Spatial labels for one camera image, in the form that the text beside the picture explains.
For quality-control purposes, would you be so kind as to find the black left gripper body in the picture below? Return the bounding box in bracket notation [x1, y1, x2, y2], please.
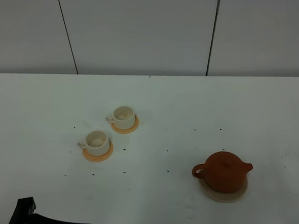
[8, 197, 91, 224]

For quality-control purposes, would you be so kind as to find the brown clay teapot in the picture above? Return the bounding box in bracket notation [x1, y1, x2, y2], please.
[192, 151, 253, 194]

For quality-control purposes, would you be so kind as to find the beige round teapot saucer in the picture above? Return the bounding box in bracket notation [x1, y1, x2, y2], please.
[198, 178, 248, 203]

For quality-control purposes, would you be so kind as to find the near orange coaster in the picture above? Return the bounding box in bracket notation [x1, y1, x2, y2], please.
[82, 141, 114, 163]

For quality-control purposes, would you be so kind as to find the orange coaster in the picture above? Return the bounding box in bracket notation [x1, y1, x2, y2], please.
[82, 141, 114, 163]
[110, 115, 140, 134]

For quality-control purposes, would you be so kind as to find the near white teacup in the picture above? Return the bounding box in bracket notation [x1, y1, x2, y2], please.
[78, 130, 110, 157]

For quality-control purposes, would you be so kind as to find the white teacup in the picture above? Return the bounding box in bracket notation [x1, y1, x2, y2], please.
[105, 106, 135, 130]
[78, 130, 110, 157]

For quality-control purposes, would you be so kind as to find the far white teacup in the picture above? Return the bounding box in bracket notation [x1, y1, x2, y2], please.
[105, 106, 135, 130]

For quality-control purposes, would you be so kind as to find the far orange coaster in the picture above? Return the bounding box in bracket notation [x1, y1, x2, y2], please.
[110, 115, 140, 134]

